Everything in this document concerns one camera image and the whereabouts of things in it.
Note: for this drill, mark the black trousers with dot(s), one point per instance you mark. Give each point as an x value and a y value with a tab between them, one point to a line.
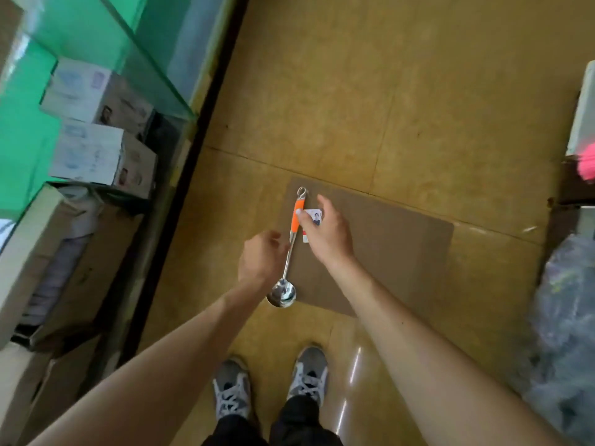
297	422

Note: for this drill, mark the person's right hand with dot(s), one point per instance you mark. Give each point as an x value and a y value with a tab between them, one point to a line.
327	235

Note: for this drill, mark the person's left hand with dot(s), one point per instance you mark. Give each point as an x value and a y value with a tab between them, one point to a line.
262	260

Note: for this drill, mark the person's right forearm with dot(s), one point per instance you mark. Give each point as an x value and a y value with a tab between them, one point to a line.
446	367

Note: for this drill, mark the person's left forearm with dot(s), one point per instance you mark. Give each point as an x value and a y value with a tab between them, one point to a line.
149	376

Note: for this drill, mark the white flat board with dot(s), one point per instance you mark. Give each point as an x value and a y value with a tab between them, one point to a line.
584	106

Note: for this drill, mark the white printed carton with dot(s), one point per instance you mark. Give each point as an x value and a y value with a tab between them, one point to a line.
88	93
93	158

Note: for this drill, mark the brown cardboard sheet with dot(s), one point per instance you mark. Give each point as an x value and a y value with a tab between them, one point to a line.
400	246

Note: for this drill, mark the pink green broom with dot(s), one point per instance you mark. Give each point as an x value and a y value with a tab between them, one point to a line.
572	204
587	162

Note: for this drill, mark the pile of plastic wrapped utensils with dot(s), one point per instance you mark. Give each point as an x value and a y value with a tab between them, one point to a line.
562	339

